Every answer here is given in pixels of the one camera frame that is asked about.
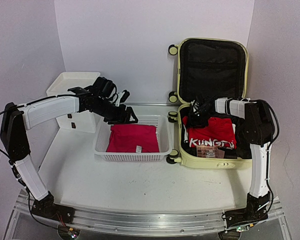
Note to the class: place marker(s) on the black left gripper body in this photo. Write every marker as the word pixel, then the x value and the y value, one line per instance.
pixel 110 115

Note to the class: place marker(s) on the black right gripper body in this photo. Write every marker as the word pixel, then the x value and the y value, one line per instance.
pixel 200 120

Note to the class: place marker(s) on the magenta t-shirt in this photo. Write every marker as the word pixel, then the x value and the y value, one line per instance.
pixel 133 138

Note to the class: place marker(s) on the red printed t-shirt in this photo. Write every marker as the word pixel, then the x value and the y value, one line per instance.
pixel 220 132

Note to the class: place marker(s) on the white perforated plastic basket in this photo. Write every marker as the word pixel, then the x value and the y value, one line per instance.
pixel 164 137

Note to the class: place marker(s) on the pale yellow hard-shell suitcase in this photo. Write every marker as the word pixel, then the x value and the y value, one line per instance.
pixel 208 69

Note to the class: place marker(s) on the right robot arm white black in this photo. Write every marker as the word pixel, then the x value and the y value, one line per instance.
pixel 245 127

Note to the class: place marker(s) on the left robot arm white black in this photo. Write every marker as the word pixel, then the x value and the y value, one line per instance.
pixel 100 98

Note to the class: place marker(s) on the brown eyeshadow palette box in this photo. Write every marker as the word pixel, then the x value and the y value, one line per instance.
pixel 203 151

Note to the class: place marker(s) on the white three-drawer storage cabinet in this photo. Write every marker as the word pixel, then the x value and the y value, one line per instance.
pixel 85 121

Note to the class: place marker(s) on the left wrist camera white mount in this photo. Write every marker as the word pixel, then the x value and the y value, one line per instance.
pixel 120 98

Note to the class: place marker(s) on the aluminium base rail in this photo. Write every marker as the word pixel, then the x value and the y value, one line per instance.
pixel 140 224

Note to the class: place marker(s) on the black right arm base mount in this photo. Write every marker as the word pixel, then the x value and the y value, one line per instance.
pixel 255 211

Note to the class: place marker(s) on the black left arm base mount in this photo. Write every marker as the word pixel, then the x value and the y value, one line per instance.
pixel 48 209

